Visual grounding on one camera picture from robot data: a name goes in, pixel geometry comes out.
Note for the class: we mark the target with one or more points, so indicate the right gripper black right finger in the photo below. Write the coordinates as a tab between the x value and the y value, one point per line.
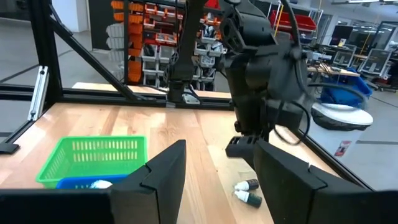
295	199

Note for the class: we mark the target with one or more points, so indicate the black aluminium table frame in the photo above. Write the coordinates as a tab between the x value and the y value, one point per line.
46	46

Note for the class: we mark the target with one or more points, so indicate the silver aluminium bracket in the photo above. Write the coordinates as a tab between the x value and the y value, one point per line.
38	93

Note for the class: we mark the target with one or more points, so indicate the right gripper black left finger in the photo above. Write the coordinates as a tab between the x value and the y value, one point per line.
155	193

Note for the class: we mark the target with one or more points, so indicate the green plastic slotted basket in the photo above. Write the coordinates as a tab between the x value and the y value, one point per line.
102	168

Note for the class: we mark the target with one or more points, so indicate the black monitor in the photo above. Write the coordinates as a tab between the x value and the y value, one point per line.
342	31

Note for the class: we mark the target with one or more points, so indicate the wooden workbench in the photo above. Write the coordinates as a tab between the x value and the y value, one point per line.
335	72

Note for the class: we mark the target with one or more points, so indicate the white trash can black bag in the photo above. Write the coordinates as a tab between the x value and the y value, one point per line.
342	113

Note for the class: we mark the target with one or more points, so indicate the storage rack with small bins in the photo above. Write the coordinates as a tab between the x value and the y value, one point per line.
149	34

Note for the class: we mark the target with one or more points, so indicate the small dark white-capped bottle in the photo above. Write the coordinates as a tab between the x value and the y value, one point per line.
247	185
250	199

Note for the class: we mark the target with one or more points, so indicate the blue plastic tub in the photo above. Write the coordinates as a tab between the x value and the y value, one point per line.
342	96

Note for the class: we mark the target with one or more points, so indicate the blue plastic slotted basket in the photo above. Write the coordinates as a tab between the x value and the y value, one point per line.
71	185

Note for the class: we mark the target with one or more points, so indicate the red storage bins shelf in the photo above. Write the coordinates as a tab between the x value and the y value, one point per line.
304	21

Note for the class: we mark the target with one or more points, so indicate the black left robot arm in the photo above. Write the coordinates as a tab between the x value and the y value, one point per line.
186	46

